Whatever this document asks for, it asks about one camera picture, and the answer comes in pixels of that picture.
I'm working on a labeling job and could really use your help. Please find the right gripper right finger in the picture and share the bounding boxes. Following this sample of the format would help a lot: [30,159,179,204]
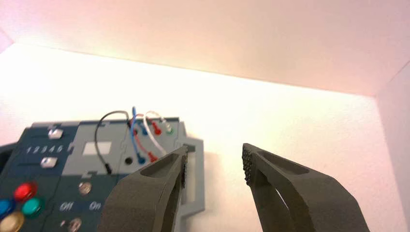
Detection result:
[242,143,371,232]

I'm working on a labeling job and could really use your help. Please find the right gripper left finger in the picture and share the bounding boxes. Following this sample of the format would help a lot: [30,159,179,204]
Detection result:
[97,145,190,232]

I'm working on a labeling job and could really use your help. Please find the black jumper wire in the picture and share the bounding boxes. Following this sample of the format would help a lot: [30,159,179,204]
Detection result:
[94,110,133,175]

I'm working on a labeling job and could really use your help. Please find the white display window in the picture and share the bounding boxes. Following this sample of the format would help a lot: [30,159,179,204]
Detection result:
[82,141,112,157]

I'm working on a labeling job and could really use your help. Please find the blue grey control box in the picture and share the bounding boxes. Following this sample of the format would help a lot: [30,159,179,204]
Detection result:
[0,117,205,232]

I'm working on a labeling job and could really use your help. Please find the white slider knob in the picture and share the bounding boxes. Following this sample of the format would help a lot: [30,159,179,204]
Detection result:
[40,156,59,169]
[47,128,64,140]

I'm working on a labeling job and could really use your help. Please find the green push button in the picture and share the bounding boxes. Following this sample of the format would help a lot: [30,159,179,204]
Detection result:
[21,197,46,219]

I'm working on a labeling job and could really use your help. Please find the red push button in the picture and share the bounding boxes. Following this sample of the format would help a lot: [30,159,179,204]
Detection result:
[13,182,39,203]

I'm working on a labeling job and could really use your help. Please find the yellow push button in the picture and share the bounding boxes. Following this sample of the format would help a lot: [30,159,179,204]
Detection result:
[0,211,26,232]

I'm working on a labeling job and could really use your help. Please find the blue push button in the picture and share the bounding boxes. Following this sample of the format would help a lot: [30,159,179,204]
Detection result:
[0,198,17,220]

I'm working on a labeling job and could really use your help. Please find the blue jumper wire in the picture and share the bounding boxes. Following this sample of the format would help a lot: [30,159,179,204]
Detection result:
[129,106,149,165]

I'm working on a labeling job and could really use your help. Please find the red jumper wire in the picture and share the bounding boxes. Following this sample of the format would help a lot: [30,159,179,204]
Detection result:
[128,114,163,163]

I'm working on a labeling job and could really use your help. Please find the metal toggle switch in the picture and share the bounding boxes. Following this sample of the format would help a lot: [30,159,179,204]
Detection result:
[67,217,83,232]
[78,181,93,196]

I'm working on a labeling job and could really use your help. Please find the white wire green plugs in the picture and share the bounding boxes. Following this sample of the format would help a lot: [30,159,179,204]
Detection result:
[142,110,176,158]

